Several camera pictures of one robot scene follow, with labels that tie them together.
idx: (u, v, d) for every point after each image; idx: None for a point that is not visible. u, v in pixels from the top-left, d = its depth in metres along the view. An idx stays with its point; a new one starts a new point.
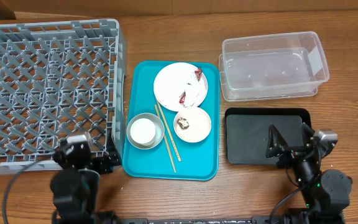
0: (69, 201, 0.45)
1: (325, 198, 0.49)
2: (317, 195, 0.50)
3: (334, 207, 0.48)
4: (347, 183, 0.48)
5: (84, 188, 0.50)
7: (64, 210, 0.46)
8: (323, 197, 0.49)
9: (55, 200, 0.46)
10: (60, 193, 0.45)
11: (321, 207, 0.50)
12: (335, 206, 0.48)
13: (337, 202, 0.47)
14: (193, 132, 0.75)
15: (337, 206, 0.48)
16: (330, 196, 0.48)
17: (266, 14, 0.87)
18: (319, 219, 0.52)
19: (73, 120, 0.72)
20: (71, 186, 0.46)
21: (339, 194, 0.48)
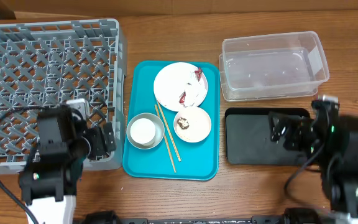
0: (55, 122, 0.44)
1: (342, 138, 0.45)
2: (335, 144, 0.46)
3: (354, 145, 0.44)
4: None
5: (72, 128, 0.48)
7: (46, 133, 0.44)
8: (340, 139, 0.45)
9: (39, 119, 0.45)
10: (47, 117, 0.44)
11: (343, 154, 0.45)
12: (354, 145, 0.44)
13: (356, 139, 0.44)
14: (193, 132, 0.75)
15: None
16: (348, 130, 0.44)
17: (266, 14, 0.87)
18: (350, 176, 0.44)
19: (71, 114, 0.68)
20: (60, 112, 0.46)
21: (354, 129, 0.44)
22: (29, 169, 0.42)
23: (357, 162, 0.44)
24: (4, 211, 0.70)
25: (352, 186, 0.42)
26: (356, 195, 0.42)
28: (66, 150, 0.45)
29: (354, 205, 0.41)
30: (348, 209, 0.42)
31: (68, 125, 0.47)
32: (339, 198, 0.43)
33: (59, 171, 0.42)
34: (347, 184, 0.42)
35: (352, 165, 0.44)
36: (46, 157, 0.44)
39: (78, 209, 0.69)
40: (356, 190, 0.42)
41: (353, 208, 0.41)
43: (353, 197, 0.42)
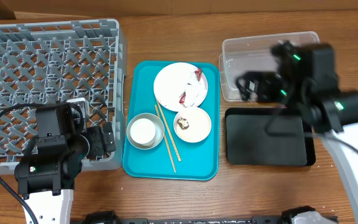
0: (53, 115, 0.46)
1: (309, 61, 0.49)
2: (306, 71, 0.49)
3: (321, 62, 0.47)
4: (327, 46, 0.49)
5: (71, 122, 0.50)
7: (45, 126, 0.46)
8: (307, 62, 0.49)
9: (38, 112, 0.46)
10: (46, 111, 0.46)
11: (312, 75, 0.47)
12: (322, 63, 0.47)
13: (321, 57, 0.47)
14: (193, 132, 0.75)
15: (324, 62, 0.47)
16: (313, 53, 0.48)
17: (266, 15, 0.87)
18: (327, 94, 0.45)
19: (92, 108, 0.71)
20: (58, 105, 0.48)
21: (317, 49, 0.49)
22: (25, 161, 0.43)
23: (330, 81, 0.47)
24: (4, 211, 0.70)
25: (332, 101, 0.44)
26: (336, 109, 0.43)
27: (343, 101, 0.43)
28: (64, 144, 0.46)
29: (337, 121, 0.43)
30: (332, 125, 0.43)
31: (66, 120, 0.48)
32: (321, 118, 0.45)
33: (56, 164, 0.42)
34: (324, 100, 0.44)
35: (325, 83, 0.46)
36: (44, 150, 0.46)
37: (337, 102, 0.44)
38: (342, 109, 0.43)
39: (78, 209, 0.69)
40: (335, 106, 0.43)
41: (336, 121, 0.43)
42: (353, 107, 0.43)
43: (335, 111, 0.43)
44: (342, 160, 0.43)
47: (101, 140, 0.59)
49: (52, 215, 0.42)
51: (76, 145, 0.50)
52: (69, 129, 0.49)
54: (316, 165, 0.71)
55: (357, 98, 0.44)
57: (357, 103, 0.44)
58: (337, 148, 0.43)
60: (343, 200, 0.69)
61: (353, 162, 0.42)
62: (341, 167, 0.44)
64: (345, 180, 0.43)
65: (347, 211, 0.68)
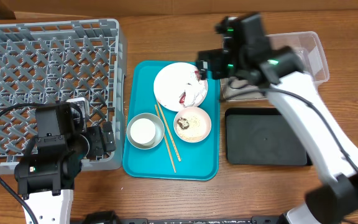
0: (54, 114, 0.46)
1: (240, 31, 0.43)
2: (237, 39, 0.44)
3: (252, 28, 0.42)
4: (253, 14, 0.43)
5: (71, 123, 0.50)
7: (45, 126, 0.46)
8: (239, 30, 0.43)
9: (38, 112, 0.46)
10: (46, 111, 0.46)
11: (246, 41, 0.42)
12: (253, 28, 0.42)
13: (250, 23, 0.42)
14: (194, 132, 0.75)
15: (253, 25, 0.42)
16: (242, 20, 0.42)
17: (266, 14, 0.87)
18: (264, 56, 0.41)
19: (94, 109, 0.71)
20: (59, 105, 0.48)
21: (244, 17, 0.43)
22: (25, 161, 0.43)
23: (266, 43, 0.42)
24: (4, 211, 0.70)
25: (264, 60, 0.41)
26: (271, 65, 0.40)
27: (275, 56, 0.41)
28: (64, 144, 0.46)
29: (275, 75, 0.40)
30: (270, 83, 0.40)
31: (66, 120, 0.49)
32: (261, 79, 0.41)
33: (56, 163, 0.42)
34: (260, 61, 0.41)
35: (261, 46, 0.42)
36: (44, 150, 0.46)
37: (270, 58, 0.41)
38: (278, 63, 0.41)
39: (78, 209, 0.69)
40: (270, 62, 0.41)
41: (273, 76, 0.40)
42: (286, 61, 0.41)
43: (268, 68, 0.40)
44: (288, 109, 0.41)
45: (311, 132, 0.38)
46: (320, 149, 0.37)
47: (102, 140, 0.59)
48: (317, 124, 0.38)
49: (52, 215, 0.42)
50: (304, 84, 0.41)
51: (76, 145, 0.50)
52: (69, 130, 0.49)
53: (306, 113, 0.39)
54: None
55: (291, 52, 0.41)
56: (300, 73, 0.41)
57: (289, 55, 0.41)
58: (278, 99, 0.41)
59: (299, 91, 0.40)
60: None
61: (298, 107, 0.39)
62: (287, 115, 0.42)
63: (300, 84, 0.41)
64: (296, 127, 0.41)
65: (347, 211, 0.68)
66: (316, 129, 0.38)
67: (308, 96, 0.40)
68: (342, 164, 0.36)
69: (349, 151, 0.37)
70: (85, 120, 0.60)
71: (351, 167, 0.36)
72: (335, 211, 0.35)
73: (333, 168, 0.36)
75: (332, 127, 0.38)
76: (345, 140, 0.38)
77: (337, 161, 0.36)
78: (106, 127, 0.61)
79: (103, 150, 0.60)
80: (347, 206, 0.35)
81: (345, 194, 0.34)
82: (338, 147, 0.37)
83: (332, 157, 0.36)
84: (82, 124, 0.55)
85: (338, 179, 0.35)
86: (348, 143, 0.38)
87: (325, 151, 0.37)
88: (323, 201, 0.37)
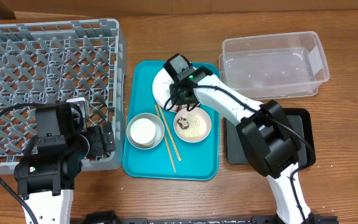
0: (53, 114, 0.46)
1: (169, 70, 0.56)
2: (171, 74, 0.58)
3: (174, 64, 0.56)
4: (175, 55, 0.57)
5: (71, 123, 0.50)
7: (45, 126, 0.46)
8: (169, 69, 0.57)
9: (38, 112, 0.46)
10: (46, 111, 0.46)
11: (174, 73, 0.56)
12: (174, 64, 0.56)
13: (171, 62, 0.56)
14: (194, 132, 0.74)
15: (175, 63, 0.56)
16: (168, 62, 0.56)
17: (266, 14, 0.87)
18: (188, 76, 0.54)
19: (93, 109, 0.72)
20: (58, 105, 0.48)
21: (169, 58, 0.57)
22: (25, 161, 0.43)
23: (188, 68, 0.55)
24: (4, 211, 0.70)
25: (186, 79, 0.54)
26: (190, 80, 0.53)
27: (192, 73, 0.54)
28: (64, 144, 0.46)
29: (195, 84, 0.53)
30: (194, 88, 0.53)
31: (67, 121, 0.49)
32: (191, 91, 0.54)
33: (56, 164, 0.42)
34: (183, 81, 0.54)
35: (185, 72, 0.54)
36: (44, 150, 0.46)
37: (189, 75, 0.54)
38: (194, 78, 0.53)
39: (78, 209, 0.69)
40: (190, 79, 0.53)
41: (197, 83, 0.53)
42: (199, 74, 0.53)
43: (188, 83, 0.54)
44: (205, 96, 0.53)
45: (224, 104, 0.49)
46: (229, 110, 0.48)
47: (102, 140, 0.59)
48: (222, 96, 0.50)
49: (52, 215, 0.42)
50: (212, 76, 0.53)
51: (76, 145, 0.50)
52: (69, 130, 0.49)
53: (214, 93, 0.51)
54: (316, 165, 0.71)
55: (203, 68, 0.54)
56: (209, 73, 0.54)
57: (203, 71, 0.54)
58: (197, 93, 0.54)
59: (208, 82, 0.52)
60: (343, 199, 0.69)
61: (208, 91, 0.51)
62: (207, 101, 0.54)
63: (209, 78, 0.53)
64: (216, 107, 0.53)
65: (347, 211, 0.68)
66: (222, 98, 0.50)
67: (213, 83, 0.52)
68: (245, 112, 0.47)
69: (248, 102, 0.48)
70: (85, 119, 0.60)
71: (251, 111, 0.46)
72: (258, 150, 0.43)
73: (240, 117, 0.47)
75: (234, 93, 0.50)
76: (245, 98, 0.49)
77: (241, 112, 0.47)
78: (106, 128, 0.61)
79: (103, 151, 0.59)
80: (259, 142, 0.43)
81: (248, 129, 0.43)
82: (239, 102, 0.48)
83: (237, 111, 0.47)
84: (82, 124, 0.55)
85: (242, 122, 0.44)
86: (248, 99, 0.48)
87: (232, 107, 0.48)
88: (248, 151, 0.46)
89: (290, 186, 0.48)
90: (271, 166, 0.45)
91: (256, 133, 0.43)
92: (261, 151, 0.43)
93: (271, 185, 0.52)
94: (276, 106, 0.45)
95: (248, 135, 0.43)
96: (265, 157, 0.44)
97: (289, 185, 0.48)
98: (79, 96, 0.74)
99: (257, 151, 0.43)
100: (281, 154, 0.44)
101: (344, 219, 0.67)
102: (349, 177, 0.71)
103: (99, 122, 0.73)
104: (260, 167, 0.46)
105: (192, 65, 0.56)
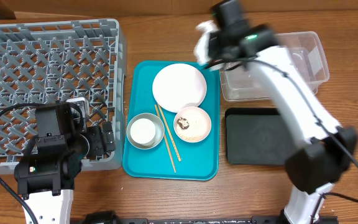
0: (53, 114, 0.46)
1: (220, 15, 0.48)
2: (219, 22, 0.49)
3: (230, 10, 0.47)
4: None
5: (71, 123, 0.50)
7: (44, 125, 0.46)
8: (219, 14, 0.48)
9: (38, 112, 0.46)
10: (46, 111, 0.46)
11: (226, 22, 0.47)
12: (229, 11, 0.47)
13: (227, 8, 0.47)
14: (193, 132, 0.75)
15: (230, 9, 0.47)
16: (221, 5, 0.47)
17: (266, 14, 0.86)
18: (245, 33, 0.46)
19: (94, 110, 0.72)
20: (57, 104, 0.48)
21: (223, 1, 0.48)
22: (25, 161, 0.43)
23: (243, 23, 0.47)
24: (4, 211, 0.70)
25: (242, 36, 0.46)
26: (249, 41, 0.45)
27: (253, 32, 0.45)
28: (64, 144, 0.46)
29: (252, 48, 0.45)
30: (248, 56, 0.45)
31: (67, 121, 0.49)
32: (239, 54, 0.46)
33: (56, 164, 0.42)
34: (239, 36, 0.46)
35: (240, 27, 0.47)
36: (44, 150, 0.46)
37: (249, 34, 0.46)
38: (255, 37, 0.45)
39: (78, 209, 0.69)
40: (249, 37, 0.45)
41: (252, 48, 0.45)
42: (263, 38, 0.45)
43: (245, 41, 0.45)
44: (263, 77, 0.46)
45: (287, 100, 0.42)
46: (294, 114, 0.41)
47: (102, 140, 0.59)
48: (289, 90, 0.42)
49: (51, 215, 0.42)
50: (281, 56, 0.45)
51: (77, 145, 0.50)
52: (69, 130, 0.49)
53: (281, 79, 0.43)
54: None
55: (268, 29, 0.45)
56: (276, 46, 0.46)
57: (266, 32, 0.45)
58: (256, 68, 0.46)
59: (275, 61, 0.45)
60: (343, 199, 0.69)
61: (272, 73, 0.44)
62: (265, 83, 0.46)
63: (278, 54, 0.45)
64: (272, 94, 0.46)
65: (347, 211, 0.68)
66: (288, 93, 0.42)
67: (281, 63, 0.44)
68: (316, 129, 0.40)
69: (322, 115, 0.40)
70: (85, 119, 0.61)
71: (324, 132, 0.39)
72: (311, 173, 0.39)
73: (306, 131, 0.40)
75: (307, 95, 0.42)
76: (319, 107, 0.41)
77: (310, 126, 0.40)
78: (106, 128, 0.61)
79: (103, 151, 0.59)
80: (319, 167, 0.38)
81: (316, 156, 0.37)
82: (311, 112, 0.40)
83: (305, 121, 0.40)
84: (82, 124, 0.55)
85: (310, 143, 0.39)
86: (322, 109, 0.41)
87: (299, 115, 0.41)
88: (297, 165, 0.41)
89: (314, 201, 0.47)
90: (313, 186, 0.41)
91: (320, 160, 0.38)
92: (314, 175, 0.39)
93: (296, 190, 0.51)
94: (354, 134, 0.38)
95: (316, 162, 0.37)
96: (313, 179, 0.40)
97: (315, 203, 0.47)
98: (79, 95, 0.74)
99: (310, 173, 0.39)
100: (332, 178, 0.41)
101: (344, 219, 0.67)
102: (349, 177, 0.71)
103: (99, 121, 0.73)
104: (299, 181, 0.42)
105: (247, 18, 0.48)
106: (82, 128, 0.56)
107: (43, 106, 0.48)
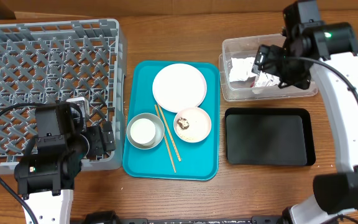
0: (53, 114, 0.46)
1: (294, 12, 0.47)
2: (290, 20, 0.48)
3: (304, 9, 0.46)
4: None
5: (71, 123, 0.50)
7: (45, 125, 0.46)
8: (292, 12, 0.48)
9: (38, 112, 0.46)
10: (46, 111, 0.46)
11: (299, 20, 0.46)
12: (304, 9, 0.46)
13: (302, 5, 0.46)
14: (193, 132, 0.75)
15: (304, 8, 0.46)
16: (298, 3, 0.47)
17: (266, 14, 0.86)
18: (322, 30, 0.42)
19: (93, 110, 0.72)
20: (58, 104, 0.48)
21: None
22: (25, 161, 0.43)
23: (317, 23, 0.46)
24: (4, 211, 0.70)
25: (320, 32, 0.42)
26: (325, 38, 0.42)
27: (330, 30, 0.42)
28: (64, 144, 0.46)
29: (325, 47, 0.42)
30: (320, 56, 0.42)
31: (66, 121, 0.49)
32: (311, 48, 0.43)
33: (56, 164, 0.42)
34: (313, 31, 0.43)
35: (312, 25, 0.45)
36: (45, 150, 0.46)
37: (325, 32, 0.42)
38: (330, 36, 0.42)
39: (78, 209, 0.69)
40: (324, 35, 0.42)
41: (323, 48, 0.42)
42: (341, 38, 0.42)
43: (321, 38, 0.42)
44: (325, 83, 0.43)
45: (344, 116, 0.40)
46: (347, 135, 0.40)
47: (102, 139, 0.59)
48: (349, 107, 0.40)
49: (52, 215, 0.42)
50: (352, 67, 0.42)
51: (76, 144, 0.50)
52: (69, 129, 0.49)
53: (344, 93, 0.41)
54: (316, 165, 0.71)
55: (349, 28, 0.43)
56: (352, 53, 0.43)
57: (347, 31, 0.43)
58: (321, 71, 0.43)
59: (344, 70, 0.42)
60: None
61: (336, 84, 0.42)
62: (323, 90, 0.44)
63: (347, 62, 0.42)
64: (327, 102, 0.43)
65: None
66: (347, 110, 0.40)
67: (350, 75, 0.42)
68: None
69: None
70: (85, 119, 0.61)
71: None
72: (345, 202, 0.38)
73: (354, 158, 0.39)
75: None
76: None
77: None
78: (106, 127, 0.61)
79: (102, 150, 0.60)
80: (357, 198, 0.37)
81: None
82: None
83: (357, 145, 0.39)
84: (82, 125, 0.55)
85: (355, 171, 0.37)
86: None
87: (352, 138, 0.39)
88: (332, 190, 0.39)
89: (328, 218, 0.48)
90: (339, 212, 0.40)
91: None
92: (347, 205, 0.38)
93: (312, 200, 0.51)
94: None
95: (353, 194, 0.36)
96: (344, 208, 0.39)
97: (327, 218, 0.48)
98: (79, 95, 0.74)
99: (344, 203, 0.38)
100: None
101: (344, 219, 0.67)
102: None
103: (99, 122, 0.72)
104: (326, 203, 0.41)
105: (324, 22, 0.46)
106: (82, 128, 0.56)
107: (45, 105, 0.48)
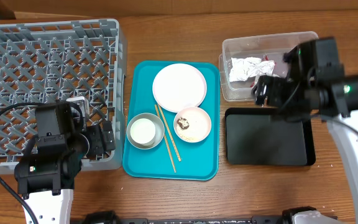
0: (53, 114, 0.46)
1: (311, 51, 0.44)
2: (306, 59, 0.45)
3: (323, 49, 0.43)
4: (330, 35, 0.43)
5: (70, 122, 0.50)
7: (45, 124, 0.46)
8: (309, 50, 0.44)
9: (38, 111, 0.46)
10: (46, 111, 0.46)
11: (317, 63, 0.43)
12: (322, 50, 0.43)
13: (321, 43, 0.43)
14: (193, 132, 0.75)
15: (323, 48, 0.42)
16: (316, 42, 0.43)
17: (266, 14, 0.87)
18: (340, 83, 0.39)
19: (93, 110, 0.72)
20: (57, 104, 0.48)
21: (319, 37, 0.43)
22: (25, 161, 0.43)
23: (336, 66, 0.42)
24: (4, 211, 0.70)
25: (339, 86, 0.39)
26: (344, 93, 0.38)
27: (350, 84, 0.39)
28: (64, 143, 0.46)
29: (343, 104, 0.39)
30: (339, 112, 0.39)
31: (66, 121, 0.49)
32: (327, 102, 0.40)
33: (56, 163, 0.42)
34: (330, 84, 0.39)
35: (330, 71, 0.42)
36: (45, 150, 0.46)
37: (344, 85, 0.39)
38: (350, 91, 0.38)
39: (78, 209, 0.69)
40: (343, 89, 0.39)
41: (342, 105, 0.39)
42: None
43: (340, 93, 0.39)
44: (343, 142, 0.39)
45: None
46: None
47: (101, 139, 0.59)
48: None
49: (52, 215, 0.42)
50: None
51: (76, 144, 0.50)
52: (69, 129, 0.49)
53: None
54: (316, 165, 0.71)
55: None
56: None
57: None
58: (339, 129, 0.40)
59: None
60: (343, 199, 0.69)
61: (357, 144, 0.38)
62: (340, 147, 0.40)
63: None
64: (345, 161, 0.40)
65: (347, 211, 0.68)
66: None
67: None
68: None
69: None
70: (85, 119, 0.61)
71: None
72: None
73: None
75: None
76: None
77: None
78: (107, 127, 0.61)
79: (102, 150, 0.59)
80: None
81: None
82: None
83: None
84: (82, 124, 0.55)
85: None
86: None
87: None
88: None
89: None
90: None
91: None
92: None
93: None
94: None
95: None
96: None
97: None
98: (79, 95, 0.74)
99: None
100: None
101: (344, 219, 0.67)
102: None
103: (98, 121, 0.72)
104: None
105: (342, 65, 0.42)
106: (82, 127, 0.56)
107: (45, 104, 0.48)
